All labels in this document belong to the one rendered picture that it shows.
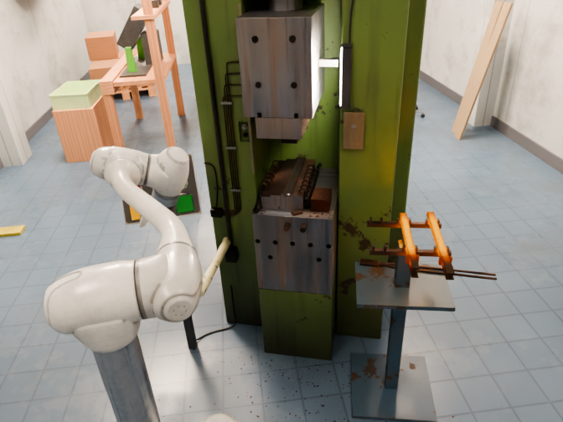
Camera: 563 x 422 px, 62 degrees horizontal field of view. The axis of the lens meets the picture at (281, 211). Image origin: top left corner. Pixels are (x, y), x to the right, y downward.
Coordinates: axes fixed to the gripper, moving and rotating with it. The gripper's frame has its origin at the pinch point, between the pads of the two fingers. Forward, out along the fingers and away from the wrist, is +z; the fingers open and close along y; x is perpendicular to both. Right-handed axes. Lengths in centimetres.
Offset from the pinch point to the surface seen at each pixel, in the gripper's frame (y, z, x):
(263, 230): -13, 20, -58
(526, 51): -7, -15, -461
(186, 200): 17.4, 15.3, -34.3
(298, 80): 8, -48, -68
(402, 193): -41, 10, -146
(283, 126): 5, -28, -66
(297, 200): -16, 1, -70
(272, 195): -6, 5, -65
